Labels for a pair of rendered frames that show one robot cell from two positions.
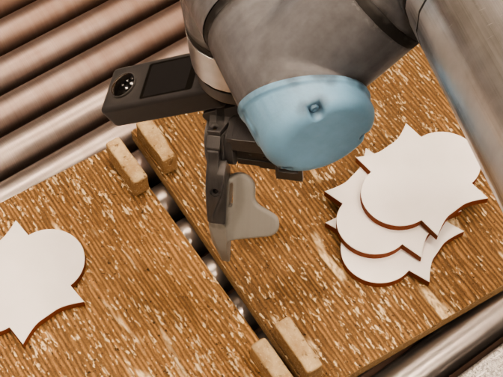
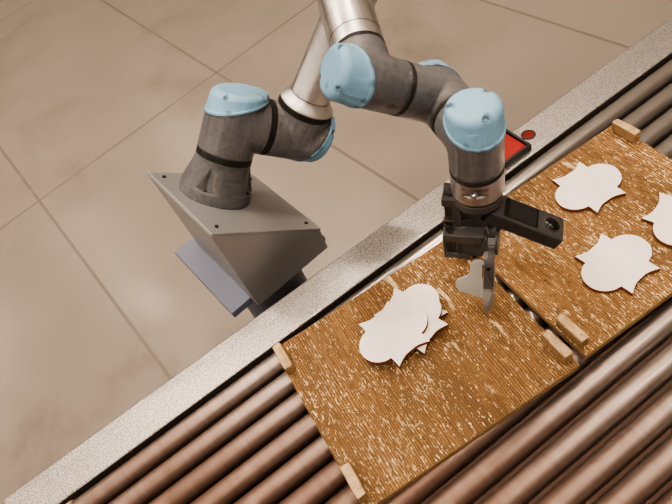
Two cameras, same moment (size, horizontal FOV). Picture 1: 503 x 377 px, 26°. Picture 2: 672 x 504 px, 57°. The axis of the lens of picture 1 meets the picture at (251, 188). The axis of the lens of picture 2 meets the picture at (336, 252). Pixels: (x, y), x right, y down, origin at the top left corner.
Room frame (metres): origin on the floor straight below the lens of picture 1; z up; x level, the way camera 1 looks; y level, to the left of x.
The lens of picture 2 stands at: (1.15, 0.01, 1.90)
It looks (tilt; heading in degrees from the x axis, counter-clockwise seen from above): 49 degrees down; 202
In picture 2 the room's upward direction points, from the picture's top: 24 degrees counter-clockwise
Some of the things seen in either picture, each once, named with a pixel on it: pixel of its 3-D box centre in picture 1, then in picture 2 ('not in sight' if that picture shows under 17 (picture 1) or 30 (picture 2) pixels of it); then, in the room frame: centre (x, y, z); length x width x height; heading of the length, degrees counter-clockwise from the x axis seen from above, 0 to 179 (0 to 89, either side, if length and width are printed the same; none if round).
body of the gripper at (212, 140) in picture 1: (255, 104); (473, 218); (0.54, 0.00, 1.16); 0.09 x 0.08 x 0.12; 79
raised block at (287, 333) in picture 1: (297, 350); not in sight; (0.42, -0.04, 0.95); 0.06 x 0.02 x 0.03; 31
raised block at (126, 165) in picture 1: (127, 166); (572, 330); (0.62, 0.13, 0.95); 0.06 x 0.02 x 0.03; 33
